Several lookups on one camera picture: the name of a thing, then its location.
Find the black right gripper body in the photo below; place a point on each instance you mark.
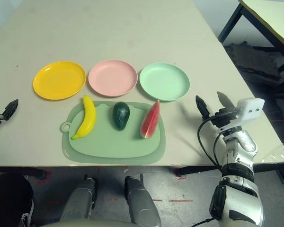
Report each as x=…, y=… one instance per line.
x=226, y=119

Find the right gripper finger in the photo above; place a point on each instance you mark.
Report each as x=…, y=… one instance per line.
x=224, y=101
x=203, y=107

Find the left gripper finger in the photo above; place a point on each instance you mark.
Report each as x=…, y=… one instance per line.
x=10, y=110

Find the red watermelon slice toy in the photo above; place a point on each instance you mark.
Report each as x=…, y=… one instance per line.
x=150, y=121

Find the yellow toy banana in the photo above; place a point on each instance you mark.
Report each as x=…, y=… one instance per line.
x=88, y=116

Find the dark green toy avocado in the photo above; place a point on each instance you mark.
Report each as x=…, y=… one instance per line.
x=120, y=116

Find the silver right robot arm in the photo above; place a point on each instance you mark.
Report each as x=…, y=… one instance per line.
x=239, y=189

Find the mint green plastic plate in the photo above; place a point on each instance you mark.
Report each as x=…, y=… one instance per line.
x=164, y=81

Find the dark rough floor mat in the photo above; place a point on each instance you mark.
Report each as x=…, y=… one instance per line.
x=251, y=56

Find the yellow plastic plate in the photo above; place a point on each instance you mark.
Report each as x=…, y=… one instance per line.
x=59, y=80

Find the clear plastic bag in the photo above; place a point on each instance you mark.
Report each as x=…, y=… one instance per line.
x=277, y=154

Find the pink plastic plate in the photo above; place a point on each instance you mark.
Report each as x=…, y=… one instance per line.
x=112, y=78

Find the black framed side table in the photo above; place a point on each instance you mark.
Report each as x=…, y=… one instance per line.
x=274, y=19

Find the green cutting board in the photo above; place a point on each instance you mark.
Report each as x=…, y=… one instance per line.
x=113, y=144

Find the black white sneaker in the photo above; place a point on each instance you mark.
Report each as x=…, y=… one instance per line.
x=26, y=220

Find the silver left robot leg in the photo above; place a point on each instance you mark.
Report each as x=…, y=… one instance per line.
x=78, y=201

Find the silver robot leg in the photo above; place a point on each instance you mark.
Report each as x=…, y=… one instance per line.
x=78, y=201
x=142, y=203

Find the silver right robot leg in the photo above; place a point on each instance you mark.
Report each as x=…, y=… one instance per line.
x=142, y=203

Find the grey robot torso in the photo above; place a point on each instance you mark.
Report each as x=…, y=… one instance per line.
x=97, y=223

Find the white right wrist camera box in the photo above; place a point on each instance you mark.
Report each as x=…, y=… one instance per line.
x=251, y=111

